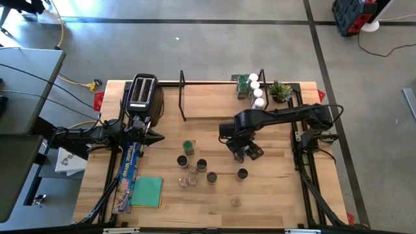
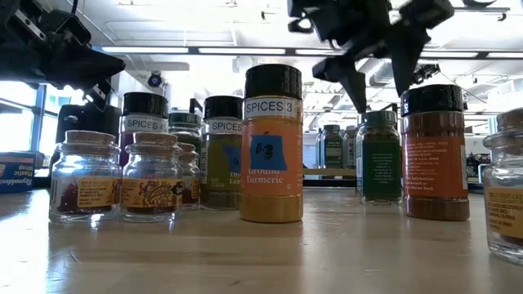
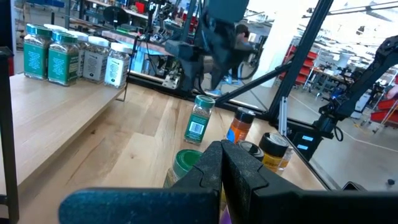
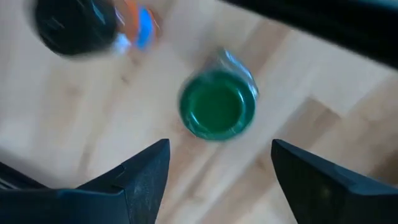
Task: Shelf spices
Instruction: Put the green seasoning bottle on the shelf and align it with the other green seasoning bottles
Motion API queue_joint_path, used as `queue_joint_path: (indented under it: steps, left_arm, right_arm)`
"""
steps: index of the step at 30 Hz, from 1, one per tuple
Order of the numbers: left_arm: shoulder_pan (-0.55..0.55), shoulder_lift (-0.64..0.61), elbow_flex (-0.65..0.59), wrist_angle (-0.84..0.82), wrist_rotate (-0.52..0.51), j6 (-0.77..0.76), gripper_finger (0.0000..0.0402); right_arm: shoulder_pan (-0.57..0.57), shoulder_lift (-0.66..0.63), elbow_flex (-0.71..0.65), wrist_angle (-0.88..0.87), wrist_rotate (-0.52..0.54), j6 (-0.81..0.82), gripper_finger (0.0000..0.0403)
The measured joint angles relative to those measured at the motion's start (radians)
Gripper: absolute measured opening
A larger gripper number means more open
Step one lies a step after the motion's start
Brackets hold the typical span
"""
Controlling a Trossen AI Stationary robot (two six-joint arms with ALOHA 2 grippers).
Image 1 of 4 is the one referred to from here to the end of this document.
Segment yellow extension cable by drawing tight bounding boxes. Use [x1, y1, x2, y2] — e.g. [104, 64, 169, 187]
[48, 0, 98, 92]
[68, 120, 98, 129]

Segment black-lid jar labelled spices four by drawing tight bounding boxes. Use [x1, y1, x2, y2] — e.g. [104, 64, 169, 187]
[176, 154, 190, 169]

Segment white printed box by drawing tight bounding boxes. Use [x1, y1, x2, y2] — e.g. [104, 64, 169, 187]
[54, 146, 88, 177]

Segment teal green square sheet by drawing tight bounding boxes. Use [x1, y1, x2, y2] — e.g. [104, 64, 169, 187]
[129, 175, 163, 208]

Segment black two-slot toaster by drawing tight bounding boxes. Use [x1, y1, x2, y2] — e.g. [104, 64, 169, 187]
[125, 73, 165, 128]

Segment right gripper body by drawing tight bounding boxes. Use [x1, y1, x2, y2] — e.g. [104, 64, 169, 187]
[225, 128, 257, 152]

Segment thin black desk cable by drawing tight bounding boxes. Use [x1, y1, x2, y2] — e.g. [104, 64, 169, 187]
[0, 63, 97, 111]
[0, 89, 99, 121]

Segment black-lid brown spice jar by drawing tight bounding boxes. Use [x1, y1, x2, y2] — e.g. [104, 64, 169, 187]
[235, 167, 250, 182]

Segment green-lid oregano spice jar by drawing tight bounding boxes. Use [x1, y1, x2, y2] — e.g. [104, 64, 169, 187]
[237, 81, 250, 100]

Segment dark grey side desk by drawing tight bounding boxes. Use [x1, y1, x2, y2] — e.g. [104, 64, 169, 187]
[0, 133, 45, 224]

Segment light grey side desk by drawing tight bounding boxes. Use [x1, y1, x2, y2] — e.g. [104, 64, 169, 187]
[0, 47, 67, 136]

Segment black-lid orange turmeric jar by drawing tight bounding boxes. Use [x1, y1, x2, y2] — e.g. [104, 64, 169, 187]
[205, 171, 219, 185]

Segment white round-base stand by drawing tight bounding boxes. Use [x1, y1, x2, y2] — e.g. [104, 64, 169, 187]
[360, 0, 396, 33]

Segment black floor cable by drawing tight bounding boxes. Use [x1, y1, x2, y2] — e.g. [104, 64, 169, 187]
[357, 31, 416, 58]

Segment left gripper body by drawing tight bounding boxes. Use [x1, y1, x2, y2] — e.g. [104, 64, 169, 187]
[129, 125, 150, 147]

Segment black red tool crate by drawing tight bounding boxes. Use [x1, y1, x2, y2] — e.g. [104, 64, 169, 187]
[331, 0, 378, 37]

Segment silver aluminium bracket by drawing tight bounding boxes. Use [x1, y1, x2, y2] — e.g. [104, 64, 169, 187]
[103, 227, 140, 234]
[285, 228, 322, 234]

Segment small potted succulent plant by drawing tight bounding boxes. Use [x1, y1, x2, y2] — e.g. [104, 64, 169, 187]
[268, 80, 293, 104]

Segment blue plastic wrap box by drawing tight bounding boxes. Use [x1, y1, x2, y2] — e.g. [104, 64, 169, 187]
[112, 141, 144, 215]

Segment white floor cable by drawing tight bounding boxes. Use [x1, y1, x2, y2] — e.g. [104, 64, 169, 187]
[378, 13, 416, 22]

